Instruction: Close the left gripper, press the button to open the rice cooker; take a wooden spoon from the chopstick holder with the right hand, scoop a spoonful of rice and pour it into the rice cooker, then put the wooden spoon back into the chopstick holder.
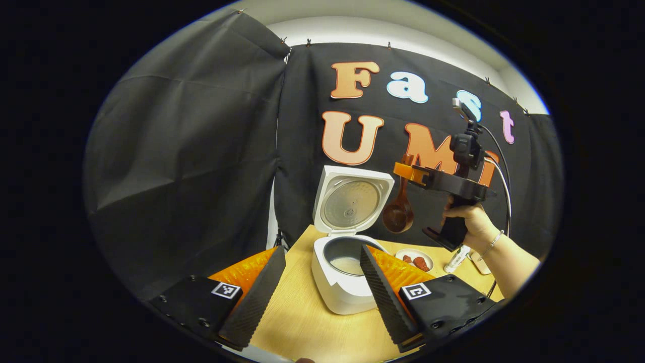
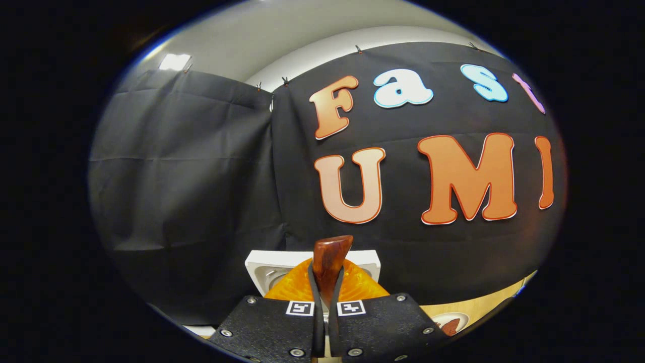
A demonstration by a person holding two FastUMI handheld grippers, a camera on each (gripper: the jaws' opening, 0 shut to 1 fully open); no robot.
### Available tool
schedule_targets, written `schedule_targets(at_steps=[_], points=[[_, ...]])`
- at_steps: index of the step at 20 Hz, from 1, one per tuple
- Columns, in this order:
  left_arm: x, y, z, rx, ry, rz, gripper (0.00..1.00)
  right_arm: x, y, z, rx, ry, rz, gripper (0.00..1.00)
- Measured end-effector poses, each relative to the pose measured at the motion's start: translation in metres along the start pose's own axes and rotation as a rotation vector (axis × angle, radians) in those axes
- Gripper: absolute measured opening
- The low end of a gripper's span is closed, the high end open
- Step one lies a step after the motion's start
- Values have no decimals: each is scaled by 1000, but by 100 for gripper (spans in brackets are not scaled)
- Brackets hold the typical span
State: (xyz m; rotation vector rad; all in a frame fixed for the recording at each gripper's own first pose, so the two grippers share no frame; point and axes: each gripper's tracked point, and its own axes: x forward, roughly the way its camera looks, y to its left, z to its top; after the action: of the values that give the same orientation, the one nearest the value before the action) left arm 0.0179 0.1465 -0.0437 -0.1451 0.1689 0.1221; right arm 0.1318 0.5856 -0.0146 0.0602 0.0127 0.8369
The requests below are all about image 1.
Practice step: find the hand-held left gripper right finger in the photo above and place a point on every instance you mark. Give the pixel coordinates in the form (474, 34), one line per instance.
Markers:
(388, 302)

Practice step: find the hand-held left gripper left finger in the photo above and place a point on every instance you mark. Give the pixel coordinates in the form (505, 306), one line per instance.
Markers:
(257, 302)

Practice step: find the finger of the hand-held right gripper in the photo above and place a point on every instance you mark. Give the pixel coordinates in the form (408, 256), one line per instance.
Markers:
(410, 172)

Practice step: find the brown wooden spoon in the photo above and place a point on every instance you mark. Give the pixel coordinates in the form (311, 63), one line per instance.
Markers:
(398, 217)

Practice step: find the white rice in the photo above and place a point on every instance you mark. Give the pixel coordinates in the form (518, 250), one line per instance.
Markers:
(350, 265)

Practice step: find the white rice cooker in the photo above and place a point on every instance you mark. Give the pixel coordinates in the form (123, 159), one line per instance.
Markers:
(332, 292)

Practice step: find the red meat piece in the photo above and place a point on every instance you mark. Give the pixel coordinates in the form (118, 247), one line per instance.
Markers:
(421, 264)
(407, 259)

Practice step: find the white oval plate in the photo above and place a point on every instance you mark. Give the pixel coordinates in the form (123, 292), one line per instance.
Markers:
(421, 253)

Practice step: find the white bottle green cap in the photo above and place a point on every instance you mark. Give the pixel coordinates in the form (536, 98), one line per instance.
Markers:
(456, 261)

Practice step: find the black backdrop cloth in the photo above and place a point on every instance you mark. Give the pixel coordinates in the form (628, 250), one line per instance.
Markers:
(191, 151)

